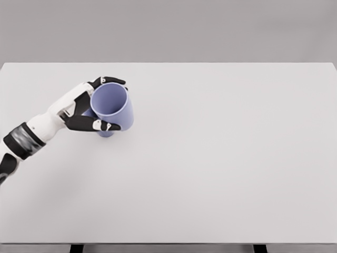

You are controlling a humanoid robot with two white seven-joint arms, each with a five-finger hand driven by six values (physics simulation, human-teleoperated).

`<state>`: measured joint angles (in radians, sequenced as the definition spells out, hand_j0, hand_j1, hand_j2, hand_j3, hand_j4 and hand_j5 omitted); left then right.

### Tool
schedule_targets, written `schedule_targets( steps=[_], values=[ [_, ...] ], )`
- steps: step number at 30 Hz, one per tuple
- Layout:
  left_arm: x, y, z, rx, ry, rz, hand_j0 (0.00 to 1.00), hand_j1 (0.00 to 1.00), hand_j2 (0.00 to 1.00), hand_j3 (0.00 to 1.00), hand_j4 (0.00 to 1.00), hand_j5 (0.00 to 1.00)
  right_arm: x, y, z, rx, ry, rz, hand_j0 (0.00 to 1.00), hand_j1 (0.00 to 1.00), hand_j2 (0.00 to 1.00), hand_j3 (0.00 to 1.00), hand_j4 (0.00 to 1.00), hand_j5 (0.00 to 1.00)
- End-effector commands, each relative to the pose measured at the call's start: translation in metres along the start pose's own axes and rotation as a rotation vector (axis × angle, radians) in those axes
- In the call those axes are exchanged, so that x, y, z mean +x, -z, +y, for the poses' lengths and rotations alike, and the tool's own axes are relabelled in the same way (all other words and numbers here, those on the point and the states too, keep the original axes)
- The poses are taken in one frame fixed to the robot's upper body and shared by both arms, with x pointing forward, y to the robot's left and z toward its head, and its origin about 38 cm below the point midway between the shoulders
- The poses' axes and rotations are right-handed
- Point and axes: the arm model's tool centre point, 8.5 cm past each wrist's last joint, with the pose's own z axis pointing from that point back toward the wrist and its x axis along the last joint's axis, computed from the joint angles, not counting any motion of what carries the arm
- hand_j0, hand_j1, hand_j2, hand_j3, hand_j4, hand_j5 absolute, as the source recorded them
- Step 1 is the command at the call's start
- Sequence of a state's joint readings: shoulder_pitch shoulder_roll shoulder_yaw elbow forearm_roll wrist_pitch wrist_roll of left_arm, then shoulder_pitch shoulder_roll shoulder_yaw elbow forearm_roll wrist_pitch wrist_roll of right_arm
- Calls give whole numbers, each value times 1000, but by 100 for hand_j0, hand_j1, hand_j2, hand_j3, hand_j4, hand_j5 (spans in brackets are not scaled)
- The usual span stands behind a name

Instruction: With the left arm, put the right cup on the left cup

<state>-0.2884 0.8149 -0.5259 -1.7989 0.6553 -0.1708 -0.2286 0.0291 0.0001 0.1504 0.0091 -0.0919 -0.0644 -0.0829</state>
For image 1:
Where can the purple cup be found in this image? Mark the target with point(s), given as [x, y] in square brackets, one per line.
[123, 110]
[105, 134]

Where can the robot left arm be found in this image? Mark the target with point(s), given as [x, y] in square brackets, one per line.
[39, 129]

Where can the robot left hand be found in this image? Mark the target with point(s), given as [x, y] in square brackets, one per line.
[72, 98]

